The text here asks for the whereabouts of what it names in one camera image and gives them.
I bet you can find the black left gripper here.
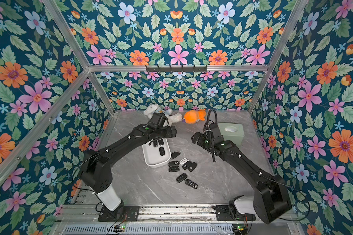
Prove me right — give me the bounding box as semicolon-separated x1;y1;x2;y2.
153;125;177;140

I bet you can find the black car key top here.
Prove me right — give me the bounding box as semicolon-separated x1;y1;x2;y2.
158;139;164;146

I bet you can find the black shield-shaped car key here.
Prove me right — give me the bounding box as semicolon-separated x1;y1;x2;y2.
171;151;180;159

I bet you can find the white car key fob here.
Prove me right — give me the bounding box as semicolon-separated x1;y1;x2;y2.
179;158;189;165

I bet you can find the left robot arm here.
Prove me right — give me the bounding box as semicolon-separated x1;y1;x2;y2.
80;113;177;211

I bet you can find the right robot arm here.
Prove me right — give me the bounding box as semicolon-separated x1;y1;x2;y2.
191;124;292;224

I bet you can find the green tissue box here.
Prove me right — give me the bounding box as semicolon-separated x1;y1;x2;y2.
218;122;245;146

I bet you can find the white storage tray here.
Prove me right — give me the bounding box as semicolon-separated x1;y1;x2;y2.
142;139;171;168

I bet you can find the black key centre pair right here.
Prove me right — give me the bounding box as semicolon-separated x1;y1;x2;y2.
188;162;197;172

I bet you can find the black key pair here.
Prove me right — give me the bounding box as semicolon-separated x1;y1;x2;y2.
188;162;197;172
182;161;192;170

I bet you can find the black key centre pair left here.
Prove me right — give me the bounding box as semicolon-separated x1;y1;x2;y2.
182;161;192;170

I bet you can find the black key left upper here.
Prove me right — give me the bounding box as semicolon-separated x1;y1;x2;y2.
168;161;179;167

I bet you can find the black key left lower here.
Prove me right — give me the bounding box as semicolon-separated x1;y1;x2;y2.
169;165;180;172

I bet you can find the black flip key lower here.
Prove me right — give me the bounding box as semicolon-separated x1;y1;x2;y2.
176;173;188;183

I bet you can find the black chrome key lowest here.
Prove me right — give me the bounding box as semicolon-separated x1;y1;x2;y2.
184;179;199;189

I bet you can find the white plush bear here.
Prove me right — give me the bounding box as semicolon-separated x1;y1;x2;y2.
143;104;182;126

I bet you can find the orange plush fish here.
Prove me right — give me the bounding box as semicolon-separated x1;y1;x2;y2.
183;110;207;124

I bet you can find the black wall hook rail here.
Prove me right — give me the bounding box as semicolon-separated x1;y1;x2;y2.
145;65;208;72

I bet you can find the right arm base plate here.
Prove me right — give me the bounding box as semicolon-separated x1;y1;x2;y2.
212;205;256;221

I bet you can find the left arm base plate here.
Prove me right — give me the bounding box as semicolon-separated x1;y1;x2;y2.
98;206;140;222

